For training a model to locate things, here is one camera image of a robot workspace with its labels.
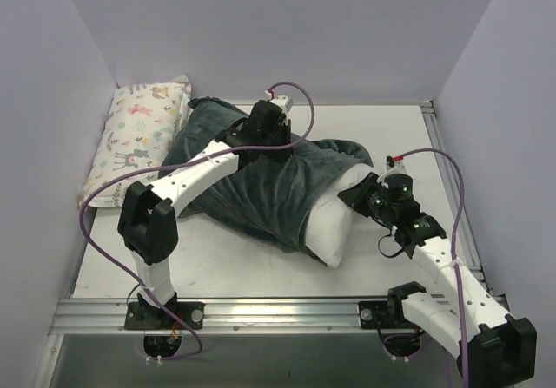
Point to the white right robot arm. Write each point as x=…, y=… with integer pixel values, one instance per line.
x=491, y=346

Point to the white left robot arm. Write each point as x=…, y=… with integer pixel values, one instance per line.
x=148, y=220

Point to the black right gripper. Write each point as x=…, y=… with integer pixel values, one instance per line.
x=362, y=195

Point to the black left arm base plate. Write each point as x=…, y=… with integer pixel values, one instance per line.
x=165, y=314

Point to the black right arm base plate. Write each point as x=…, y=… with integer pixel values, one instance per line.
x=378, y=316

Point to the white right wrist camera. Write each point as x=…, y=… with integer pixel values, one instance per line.
x=394, y=165

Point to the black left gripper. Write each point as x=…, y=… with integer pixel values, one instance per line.
x=269, y=146

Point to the white pillow insert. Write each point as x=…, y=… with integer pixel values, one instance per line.
x=330, y=219

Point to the zebra pillowcase with grey lining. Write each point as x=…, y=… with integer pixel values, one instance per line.
x=270, y=201

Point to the floral animal print pillow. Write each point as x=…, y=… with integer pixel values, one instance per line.
x=142, y=122

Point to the aluminium front rail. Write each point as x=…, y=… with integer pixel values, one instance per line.
x=221, y=317

